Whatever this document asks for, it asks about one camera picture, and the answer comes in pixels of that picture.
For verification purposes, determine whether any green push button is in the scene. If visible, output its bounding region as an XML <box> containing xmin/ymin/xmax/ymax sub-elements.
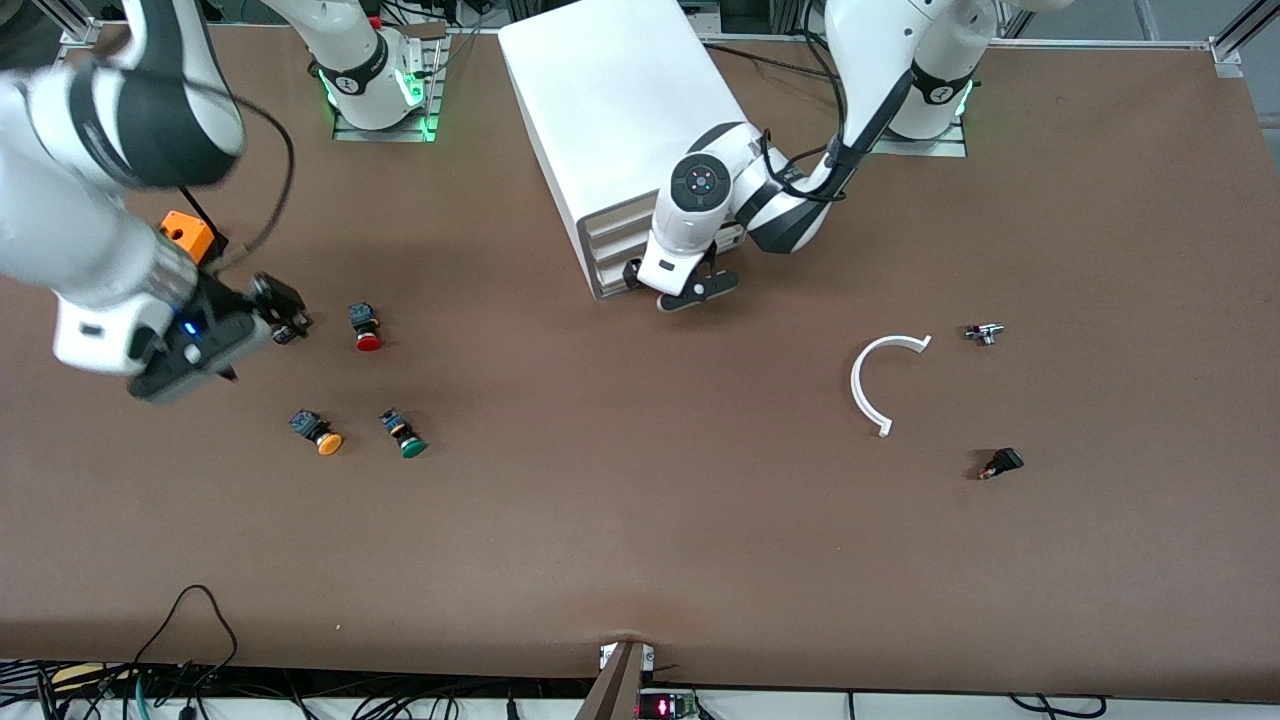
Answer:
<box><xmin>379</xmin><ymin>407</ymin><xmax>429</xmax><ymax>460</ymax></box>

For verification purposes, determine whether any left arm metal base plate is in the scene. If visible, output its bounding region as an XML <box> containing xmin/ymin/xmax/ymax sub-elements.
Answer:
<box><xmin>868</xmin><ymin>125</ymin><xmax>969</xmax><ymax>158</ymax></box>

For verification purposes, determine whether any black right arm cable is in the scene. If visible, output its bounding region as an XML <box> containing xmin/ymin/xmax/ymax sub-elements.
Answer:
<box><xmin>180</xmin><ymin>80</ymin><xmax>297</xmax><ymax>276</ymax></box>

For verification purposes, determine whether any aluminium frame profile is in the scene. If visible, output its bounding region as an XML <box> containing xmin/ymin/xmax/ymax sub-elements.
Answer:
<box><xmin>1208</xmin><ymin>0</ymin><xmax>1280</xmax><ymax>79</ymax></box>
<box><xmin>30</xmin><ymin>0</ymin><xmax>101</xmax><ymax>46</ymax></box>

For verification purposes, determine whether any device with red display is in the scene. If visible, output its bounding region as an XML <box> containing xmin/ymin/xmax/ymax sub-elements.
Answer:
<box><xmin>638</xmin><ymin>690</ymin><xmax>701</xmax><ymax>720</ymax></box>

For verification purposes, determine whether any black cable behind cabinet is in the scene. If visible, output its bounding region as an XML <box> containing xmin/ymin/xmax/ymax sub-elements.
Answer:
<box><xmin>700</xmin><ymin>35</ymin><xmax>836</xmax><ymax>79</ymax></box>

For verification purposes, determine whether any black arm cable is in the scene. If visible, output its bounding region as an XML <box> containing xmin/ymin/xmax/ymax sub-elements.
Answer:
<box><xmin>180</xmin><ymin>80</ymin><xmax>297</xmax><ymax>276</ymax></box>
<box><xmin>760</xmin><ymin>0</ymin><xmax>916</xmax><ymax>201</ymax></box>

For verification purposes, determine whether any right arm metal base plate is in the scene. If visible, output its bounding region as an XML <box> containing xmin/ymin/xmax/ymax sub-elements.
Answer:
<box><xmin>332</xmin><ymin>35</ymin><xmax>446</xmax><ymax>143</ymax></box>

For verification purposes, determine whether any white curved plastic arc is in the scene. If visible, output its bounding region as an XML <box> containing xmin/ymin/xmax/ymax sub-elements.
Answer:
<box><xmin>850</xmin><ymin>334</ymin><xmax>933</xmax><ymax>438</ymax></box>

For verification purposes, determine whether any white drawer cabinet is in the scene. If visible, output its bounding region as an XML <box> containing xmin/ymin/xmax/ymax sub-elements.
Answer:
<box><xmin>497</xmin><ymin>0</ymin><xmax>769</xmax><ymax>301</ymax></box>

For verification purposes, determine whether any orange push button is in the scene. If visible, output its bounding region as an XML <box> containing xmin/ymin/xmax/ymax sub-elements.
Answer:
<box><xmin>289</xmin><ymin>409</ymin><xmax>344</xmax><ymax>457</ymax></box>

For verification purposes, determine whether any black looped cable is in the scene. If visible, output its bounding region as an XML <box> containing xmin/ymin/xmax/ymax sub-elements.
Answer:
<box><xmin>130</xmin><ymin>585</ymin><xmax>241</xmax><ymax>691</ymax></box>

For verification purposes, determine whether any red push button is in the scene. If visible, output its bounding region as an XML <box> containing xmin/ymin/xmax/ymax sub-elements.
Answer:
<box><xmin>347</xmin><ymin>302</ymin><xmax>384</xmax><ymax>353</ymax></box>

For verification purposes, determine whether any orange button enclosure box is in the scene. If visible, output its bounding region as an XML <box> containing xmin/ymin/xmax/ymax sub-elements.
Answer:
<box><xmin>160</xmin><ymin>210</ymin><xmax>217</xmax><ymax>264</ymax></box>

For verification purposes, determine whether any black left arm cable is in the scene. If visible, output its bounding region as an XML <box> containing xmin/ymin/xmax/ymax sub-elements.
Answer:
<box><xmin>760</xmin><ymin>0</ymin><xmax>916</xmax><ymax>201</ymax></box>

